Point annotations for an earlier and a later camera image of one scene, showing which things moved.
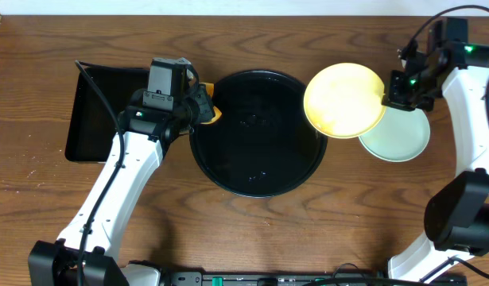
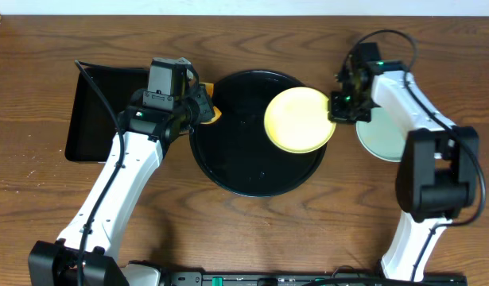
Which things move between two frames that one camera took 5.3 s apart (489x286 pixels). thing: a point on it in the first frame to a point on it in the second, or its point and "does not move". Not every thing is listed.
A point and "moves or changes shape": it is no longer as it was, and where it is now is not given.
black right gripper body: [414, 91] to [351, 107]
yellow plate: [345, 100] moves or changes shape
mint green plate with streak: [401, 136] does not move
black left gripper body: [192, 112] does not move
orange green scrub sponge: [211, 87] does not move
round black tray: [264, 145] does not move
